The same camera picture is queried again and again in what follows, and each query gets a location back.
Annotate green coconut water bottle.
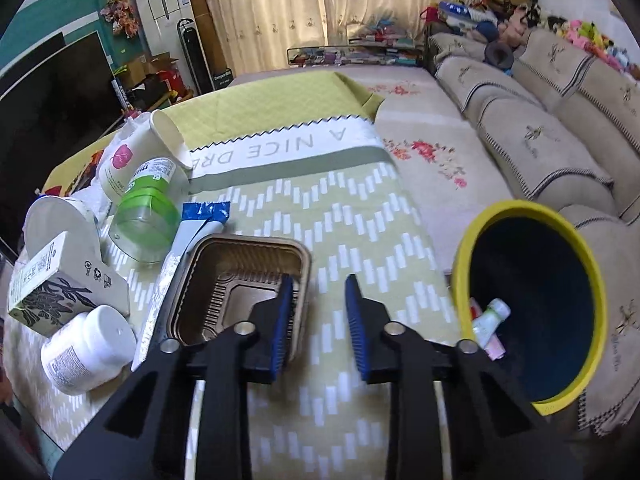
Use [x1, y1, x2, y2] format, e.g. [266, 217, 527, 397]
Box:
[472, 298, 511, 348]

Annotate pink strawberry milk carton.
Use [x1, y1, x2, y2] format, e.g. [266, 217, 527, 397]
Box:
[470, 298, 506, 361]

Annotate yellow rimmed dark trash bin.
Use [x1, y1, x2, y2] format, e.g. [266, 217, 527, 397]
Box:
[451, 200, 608, 416]

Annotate brown plastic food tray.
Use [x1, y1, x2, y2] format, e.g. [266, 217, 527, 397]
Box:
[159, 234, 311, 362]

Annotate white blue flat box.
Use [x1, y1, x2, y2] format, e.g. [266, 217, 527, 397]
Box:
[131, 202, 231, 370]

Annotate patterned table cloth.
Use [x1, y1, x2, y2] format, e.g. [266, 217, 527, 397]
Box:
[4, 69, 467, 480]

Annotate green clear plastic cup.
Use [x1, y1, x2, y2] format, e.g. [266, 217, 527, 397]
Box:
[108, 157, 189, 264]

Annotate white paper cup pink logo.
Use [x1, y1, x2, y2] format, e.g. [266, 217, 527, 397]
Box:
[96, 110, 193, 204]

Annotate white plastic jar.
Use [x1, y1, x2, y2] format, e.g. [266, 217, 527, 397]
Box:
[40, 304, 137, 396]

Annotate green tea carton box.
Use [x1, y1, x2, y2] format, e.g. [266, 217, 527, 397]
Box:
[8, 231, 130, 337]

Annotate low glass shelf clutter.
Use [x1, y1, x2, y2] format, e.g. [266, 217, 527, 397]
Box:
[286, 38, 424, 67]

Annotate cardboard boxes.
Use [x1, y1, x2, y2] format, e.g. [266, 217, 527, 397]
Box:
[115, 52, 178, 90]

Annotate beige sofa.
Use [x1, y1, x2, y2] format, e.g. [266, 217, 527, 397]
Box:
[425, 29, 639, 436]

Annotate black tower fan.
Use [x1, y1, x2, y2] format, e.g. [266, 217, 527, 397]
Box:
[177, 18, 215, 94]

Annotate black flat television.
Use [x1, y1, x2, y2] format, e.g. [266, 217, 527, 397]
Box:
[1, 32, 122, 261]

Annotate plush toy pile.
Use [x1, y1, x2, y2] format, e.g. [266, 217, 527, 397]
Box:
[421, 0, 639, 81]

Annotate paper flower wall decoration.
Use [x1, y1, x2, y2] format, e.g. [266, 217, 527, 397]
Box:
[100, 0, 140, 39]

